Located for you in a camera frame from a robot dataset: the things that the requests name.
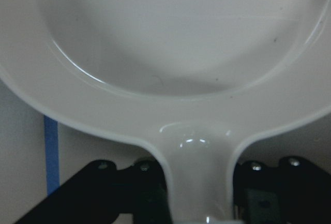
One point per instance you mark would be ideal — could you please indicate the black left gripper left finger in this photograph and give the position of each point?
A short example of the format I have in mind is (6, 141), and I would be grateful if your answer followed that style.
(100, 193)

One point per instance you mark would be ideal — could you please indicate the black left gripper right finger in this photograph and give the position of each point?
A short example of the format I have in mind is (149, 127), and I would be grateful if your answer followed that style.
(294, 191)

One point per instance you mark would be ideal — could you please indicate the beige plastic dustpan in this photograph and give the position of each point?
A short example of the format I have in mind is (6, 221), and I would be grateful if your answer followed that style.
(194, 82)

